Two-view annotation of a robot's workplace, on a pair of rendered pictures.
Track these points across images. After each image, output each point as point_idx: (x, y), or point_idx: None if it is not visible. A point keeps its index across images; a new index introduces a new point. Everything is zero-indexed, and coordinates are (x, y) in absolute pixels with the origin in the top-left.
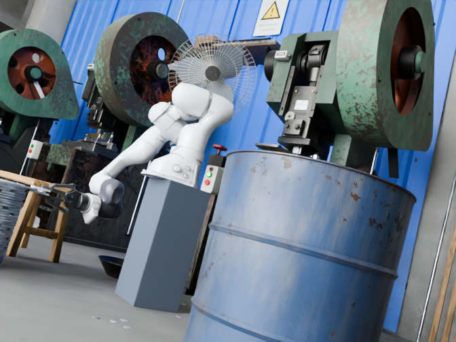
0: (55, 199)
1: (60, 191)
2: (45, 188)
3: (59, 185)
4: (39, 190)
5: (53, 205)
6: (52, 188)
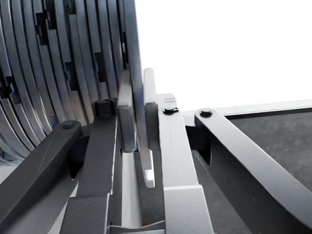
0: (94, 147)
1: (184, 144)
2: (162, 101)
3: (225, 127)
4: (141, 114)
5: (41, 151)
6: (178, 109)
